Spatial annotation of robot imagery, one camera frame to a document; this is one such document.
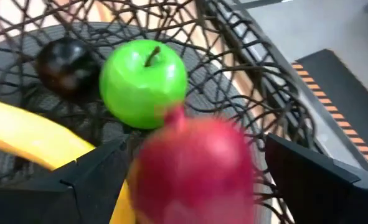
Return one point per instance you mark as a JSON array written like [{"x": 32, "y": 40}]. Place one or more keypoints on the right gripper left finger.
[{"x": 46, "y": 202}]

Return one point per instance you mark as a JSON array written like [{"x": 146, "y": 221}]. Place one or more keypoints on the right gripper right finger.
[{"x": 320, "y": 193}]

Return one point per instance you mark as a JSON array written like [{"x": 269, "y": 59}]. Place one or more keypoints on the yellow banana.
[{"x": 25, "y": 130}]

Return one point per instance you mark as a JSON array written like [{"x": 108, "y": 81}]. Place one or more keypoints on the red pomegranate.
[{"x": 193, "y": 174}]

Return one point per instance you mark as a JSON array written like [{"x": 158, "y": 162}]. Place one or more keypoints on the dark glossy plum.
[{"x": 67, "y": 67}]

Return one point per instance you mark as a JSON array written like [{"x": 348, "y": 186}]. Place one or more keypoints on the green apple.
[{"x": 140, "y": 87}]

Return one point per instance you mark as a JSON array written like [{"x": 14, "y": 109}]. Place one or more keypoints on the black orange-striped floor mat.
[{"x": 351, "y": 93}]

